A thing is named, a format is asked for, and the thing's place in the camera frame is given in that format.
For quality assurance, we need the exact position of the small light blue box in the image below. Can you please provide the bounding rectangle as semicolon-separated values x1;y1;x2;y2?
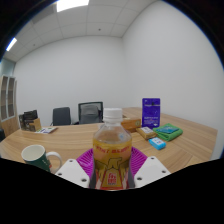
148;136;167;151

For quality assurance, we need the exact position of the black mesh office chair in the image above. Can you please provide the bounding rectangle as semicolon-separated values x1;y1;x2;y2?
78;101;104;125

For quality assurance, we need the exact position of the wooden side desk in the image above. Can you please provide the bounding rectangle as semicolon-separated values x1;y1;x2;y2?
121;107;144;120

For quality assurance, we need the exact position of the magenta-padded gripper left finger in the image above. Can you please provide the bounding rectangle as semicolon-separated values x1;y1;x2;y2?
54;148;96;189

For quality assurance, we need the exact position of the green and white mug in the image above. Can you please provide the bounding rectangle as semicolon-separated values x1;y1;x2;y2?
20;144;63;174

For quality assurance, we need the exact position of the ceiling light panel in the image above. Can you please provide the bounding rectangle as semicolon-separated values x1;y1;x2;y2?
55;0;90;13
5;37;18;53

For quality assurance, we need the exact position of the yellow-labelled drink bottle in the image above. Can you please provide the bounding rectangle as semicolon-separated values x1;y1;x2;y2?
92;107;133;191

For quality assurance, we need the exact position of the white booklet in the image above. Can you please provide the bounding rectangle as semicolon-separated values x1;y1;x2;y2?
34;126;59;135

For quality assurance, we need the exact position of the wooden glass-door cabinet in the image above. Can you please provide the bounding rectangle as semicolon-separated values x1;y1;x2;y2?
0;74;20;138

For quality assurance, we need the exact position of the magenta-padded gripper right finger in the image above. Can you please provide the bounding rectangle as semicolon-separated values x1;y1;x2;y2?
128;146;172;189

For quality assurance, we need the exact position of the purple upright box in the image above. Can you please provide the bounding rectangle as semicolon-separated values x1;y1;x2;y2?
141;97;161;130

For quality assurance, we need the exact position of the dark blue office chair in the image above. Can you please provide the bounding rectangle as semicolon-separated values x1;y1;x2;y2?
52;106;72;127

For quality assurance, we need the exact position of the tan box with label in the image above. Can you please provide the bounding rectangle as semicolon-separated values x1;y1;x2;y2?
135;126;158;140

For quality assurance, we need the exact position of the wooden box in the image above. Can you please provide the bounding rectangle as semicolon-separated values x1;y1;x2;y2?
120;117;142;133

